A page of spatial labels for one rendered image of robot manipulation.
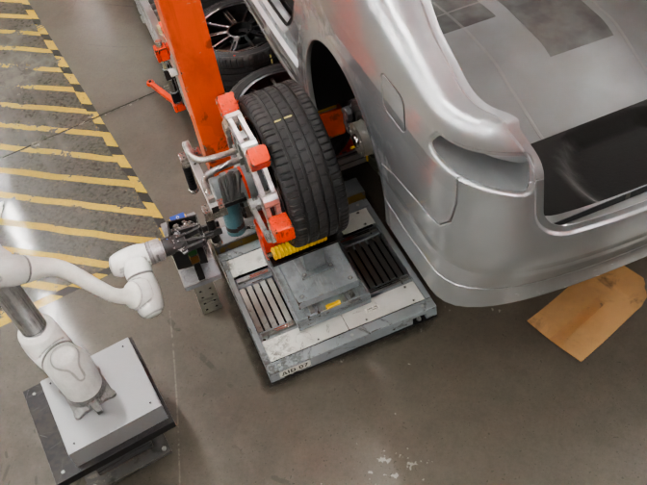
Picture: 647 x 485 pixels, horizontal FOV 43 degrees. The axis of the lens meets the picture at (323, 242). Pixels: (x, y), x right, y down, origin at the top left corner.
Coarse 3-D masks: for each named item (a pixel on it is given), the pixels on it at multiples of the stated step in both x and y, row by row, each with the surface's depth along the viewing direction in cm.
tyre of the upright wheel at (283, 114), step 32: (256, 96) 322; (288, 96) 315; (256, 128) 313; (288, 128) 307; (320, 128) 308; (288, 160) 305; (320, 160) 307; (288, 192) 307; (320, 192) 310; (320, 224) 320
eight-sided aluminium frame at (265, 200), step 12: (228, 120) 319; (240, 120) 318; (228, 132) 344; (228, 144) 350; (240, 144) 309; (252, 144) 308; (264, 168) 309; (264, 192) 309; (276, 192) 310; (252, 204) 358; (264, 204) 309; (276, 204) 312; (264, 228) 348
